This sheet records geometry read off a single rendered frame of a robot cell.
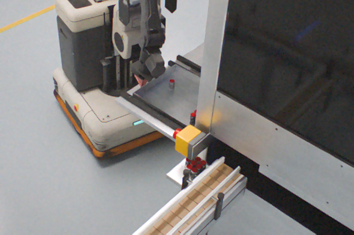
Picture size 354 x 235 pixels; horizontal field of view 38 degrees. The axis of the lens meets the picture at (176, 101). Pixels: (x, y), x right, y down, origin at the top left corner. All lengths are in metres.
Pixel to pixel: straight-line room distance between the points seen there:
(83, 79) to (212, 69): 1.48
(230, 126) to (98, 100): 1.44
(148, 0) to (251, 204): 0.79
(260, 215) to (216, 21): 0.69
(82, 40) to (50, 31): 1.29
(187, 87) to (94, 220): 0.97
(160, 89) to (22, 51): 1.95
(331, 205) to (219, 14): 0.64
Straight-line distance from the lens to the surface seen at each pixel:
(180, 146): 1.68
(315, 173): 1.53
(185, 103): 2.01
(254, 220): 1.83
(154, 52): 1.86
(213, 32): 1.48
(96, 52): 2.86
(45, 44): 3.91
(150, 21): 1.84
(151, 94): 2.04
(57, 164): 3.00
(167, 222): 1.57
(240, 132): 1.60
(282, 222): 1.75
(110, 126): 2.79
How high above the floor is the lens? 2.20
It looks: 41 degrees down
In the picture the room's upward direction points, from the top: 4 degrees clockwise
